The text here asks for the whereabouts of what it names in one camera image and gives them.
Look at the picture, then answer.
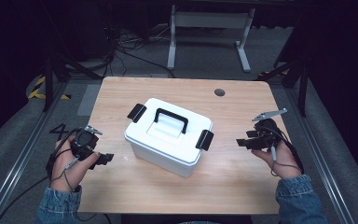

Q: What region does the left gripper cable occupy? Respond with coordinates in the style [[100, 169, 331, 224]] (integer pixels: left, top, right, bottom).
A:
[[0, 127, 85, 224]]

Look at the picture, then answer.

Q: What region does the yellow black hazard tape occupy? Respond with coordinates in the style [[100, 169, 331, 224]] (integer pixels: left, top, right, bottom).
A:
[[27, 75, 73, 101]]

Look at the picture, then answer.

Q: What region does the bundle of floor cables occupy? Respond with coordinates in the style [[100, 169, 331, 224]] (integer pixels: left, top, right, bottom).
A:
[[83, 18, 176, 78]]

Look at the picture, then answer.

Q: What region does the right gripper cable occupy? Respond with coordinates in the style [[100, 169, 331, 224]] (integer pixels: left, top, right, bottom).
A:
[[255, 124, 306, 177]]

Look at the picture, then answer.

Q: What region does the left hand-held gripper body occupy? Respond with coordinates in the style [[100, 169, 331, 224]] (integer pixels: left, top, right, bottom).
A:
[[70, 124, 103, 161]]

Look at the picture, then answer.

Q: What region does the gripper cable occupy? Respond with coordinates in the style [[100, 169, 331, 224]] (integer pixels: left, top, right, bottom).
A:
[[255, 124, 306, 177], [0, 127, 85, 224]]

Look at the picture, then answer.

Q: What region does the black tripod stand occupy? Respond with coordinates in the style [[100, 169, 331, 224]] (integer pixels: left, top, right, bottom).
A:
[[255, 55, 310, 119], [41, 46, 103, 113]]

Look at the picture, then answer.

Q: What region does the person's left hand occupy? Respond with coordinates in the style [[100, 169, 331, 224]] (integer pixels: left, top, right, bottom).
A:
[[48, 134, 103, 192]]

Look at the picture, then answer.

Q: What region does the white plastic storage box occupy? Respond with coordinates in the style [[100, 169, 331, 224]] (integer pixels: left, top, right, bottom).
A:
[[123, 97, 214, 179]]

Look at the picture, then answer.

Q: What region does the white box lid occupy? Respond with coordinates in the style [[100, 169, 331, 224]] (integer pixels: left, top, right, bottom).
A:
[[123, 97, 214, 166]]

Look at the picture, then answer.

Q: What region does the person's right hand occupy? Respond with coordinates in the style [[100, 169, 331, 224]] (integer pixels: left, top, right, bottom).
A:
[[251, 136, 304, 180]]

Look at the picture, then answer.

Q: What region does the black lid handle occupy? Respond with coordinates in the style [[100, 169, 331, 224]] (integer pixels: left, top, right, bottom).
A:
[[153, 107, 190, 135]]

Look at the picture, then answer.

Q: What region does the black box latch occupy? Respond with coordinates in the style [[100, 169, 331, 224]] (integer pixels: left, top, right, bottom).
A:
[[194, 129, 215, 152], [126, 103, 148, 124]]

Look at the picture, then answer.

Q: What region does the white metal desk frame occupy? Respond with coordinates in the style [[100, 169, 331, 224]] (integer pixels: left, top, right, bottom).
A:
[[166, 4, 256, 74]]

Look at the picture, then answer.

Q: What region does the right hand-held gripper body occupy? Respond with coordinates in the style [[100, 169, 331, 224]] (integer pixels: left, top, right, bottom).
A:
[[251, 107, 289, 151]]

